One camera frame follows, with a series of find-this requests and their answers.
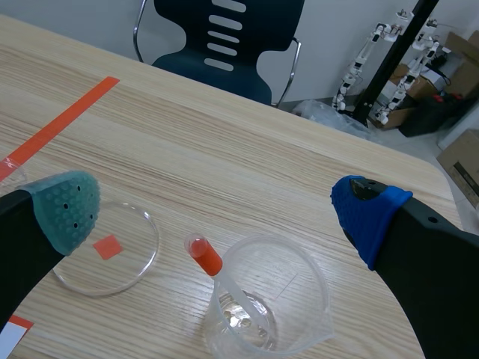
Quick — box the clear glass dish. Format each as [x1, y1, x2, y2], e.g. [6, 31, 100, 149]
[52, 201, 161, 298]
[0, 156, 29, 190]

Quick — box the black bag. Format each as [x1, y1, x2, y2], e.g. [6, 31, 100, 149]
[397, 93, 478, 138]

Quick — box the small white tile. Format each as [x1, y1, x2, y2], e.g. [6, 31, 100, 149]
[0, 322, 29, 357]

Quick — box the dark blue chair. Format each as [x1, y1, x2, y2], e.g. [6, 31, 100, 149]
[132, 0, 302, 108]

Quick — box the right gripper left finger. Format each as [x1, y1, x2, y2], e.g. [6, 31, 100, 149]
[0, 170, 102, 331]

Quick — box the brown cardboard box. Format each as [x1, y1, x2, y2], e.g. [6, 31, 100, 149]
[442, 31, 479, 99]
[436, 129, 479, 210]

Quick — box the clear plastic bag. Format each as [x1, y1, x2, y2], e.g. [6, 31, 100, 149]
[291, 98, 377, 140]

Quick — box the black metal rail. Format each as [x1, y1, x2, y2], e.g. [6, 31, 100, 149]
[351, 0, 441, 126]

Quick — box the clear plastic beaker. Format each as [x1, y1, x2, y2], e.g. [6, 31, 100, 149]
[204, 233, 335, 359]

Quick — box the dropper with red bulb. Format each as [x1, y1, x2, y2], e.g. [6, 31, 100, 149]
[183, 231, 272, 337]

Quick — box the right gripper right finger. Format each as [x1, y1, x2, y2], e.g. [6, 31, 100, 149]
[330, 174, 479, 359]

